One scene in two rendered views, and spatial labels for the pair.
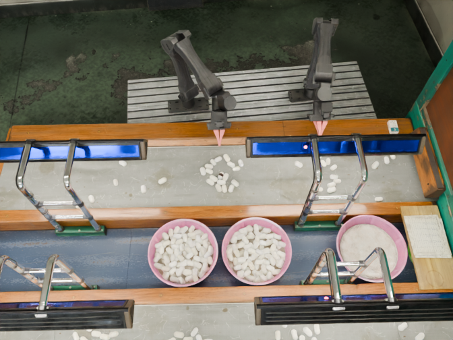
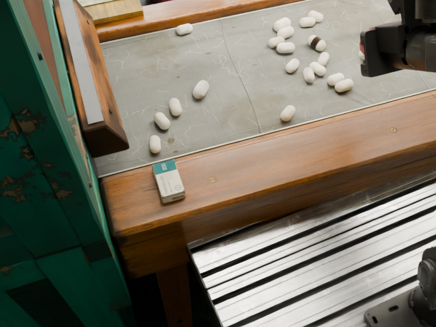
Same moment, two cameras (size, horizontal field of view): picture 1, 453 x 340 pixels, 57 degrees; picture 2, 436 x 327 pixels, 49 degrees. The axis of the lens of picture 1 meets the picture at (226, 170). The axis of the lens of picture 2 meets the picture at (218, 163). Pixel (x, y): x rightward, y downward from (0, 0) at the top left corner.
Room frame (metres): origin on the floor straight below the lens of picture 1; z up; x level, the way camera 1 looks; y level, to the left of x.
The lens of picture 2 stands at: (1.47, -0.80, 1.39)
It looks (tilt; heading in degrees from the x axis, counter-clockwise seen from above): 57 degrees down; 161
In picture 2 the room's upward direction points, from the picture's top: 2 degrees clockwise
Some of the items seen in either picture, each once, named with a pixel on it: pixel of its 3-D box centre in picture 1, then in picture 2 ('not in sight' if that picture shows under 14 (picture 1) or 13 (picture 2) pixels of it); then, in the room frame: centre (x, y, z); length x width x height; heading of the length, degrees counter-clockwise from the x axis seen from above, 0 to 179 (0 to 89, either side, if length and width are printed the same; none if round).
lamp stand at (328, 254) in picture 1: (342, 293); not in sight; (0.33, -0.38, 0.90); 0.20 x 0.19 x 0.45; 91
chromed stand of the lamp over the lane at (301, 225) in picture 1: (325, 185); not in sight; (0.73, -0.38, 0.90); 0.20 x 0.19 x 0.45; 91
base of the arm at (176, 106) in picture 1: (187, 100); not in sight; (1.29, 0.19, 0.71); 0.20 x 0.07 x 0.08; 96
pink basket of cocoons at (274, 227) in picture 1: (255, 253); not in sight; (0.53, -0.11, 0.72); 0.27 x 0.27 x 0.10
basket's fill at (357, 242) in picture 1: (367, 251); not in sight; (0.54, -0.55, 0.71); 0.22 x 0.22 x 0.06
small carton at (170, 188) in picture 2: (392, 127); (168, 181); (1.09, -0.74, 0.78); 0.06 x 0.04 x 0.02; 1
